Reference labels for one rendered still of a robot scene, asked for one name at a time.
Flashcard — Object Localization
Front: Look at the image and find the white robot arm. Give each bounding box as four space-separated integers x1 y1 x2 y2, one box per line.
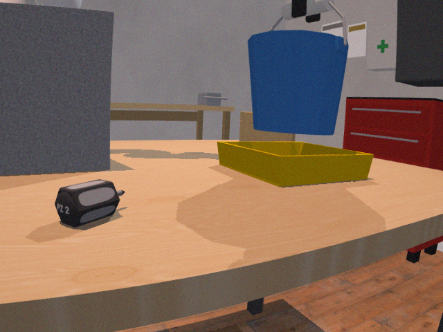
0 0 82 8

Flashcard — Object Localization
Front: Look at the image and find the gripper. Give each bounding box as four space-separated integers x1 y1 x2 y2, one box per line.
291 0 320 23

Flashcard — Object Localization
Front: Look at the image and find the yellow shallow tray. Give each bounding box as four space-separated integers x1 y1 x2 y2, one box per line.
217 142 374 187

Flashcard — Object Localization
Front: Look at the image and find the blue pail with grey handle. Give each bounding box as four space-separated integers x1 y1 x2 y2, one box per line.
248 0 349 136

